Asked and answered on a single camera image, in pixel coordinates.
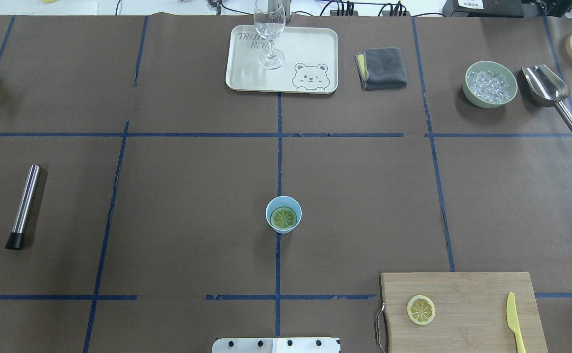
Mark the steel ice scoop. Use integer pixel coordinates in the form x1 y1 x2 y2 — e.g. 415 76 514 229
521 64 572 134

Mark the light blue cup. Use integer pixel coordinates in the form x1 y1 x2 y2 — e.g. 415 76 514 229
264 195 302 234

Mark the wine glass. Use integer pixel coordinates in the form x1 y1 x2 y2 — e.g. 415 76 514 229
253 0 286 70

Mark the wooden cutting board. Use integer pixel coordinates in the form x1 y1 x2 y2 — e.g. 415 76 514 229
380 272 548 353

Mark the grey folded cloth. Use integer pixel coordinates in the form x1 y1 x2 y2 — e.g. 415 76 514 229
355 47 408 90

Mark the green bowl of ice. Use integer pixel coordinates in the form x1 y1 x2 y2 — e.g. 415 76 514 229
463 61 519 109

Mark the yellow plastic knife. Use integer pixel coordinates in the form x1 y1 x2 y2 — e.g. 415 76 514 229
506 291 526 353

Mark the cream bear tray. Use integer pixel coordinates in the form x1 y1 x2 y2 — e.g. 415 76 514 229
225 25 339 94

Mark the steel muddler black tip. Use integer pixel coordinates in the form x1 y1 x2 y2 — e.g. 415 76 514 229
5 164 41 251

